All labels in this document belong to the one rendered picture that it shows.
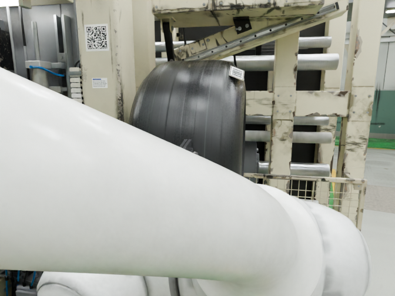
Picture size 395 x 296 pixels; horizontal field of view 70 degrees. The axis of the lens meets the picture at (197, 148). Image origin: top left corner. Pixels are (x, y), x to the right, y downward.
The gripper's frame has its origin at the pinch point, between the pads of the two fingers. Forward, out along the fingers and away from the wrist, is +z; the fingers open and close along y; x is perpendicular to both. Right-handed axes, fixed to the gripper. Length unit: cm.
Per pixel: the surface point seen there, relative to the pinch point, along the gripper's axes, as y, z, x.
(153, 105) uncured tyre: 9.5, 8.8, -8.1
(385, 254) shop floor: -130, 165, 148
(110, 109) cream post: 28.6, 23.3, -3.9
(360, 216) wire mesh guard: -61, 57, 48
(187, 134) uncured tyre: 0.5, 4.9, -2.2
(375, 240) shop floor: -132, 188, 151
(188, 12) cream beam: 10, 54, -34
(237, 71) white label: -9.8, 21.6, -14.7
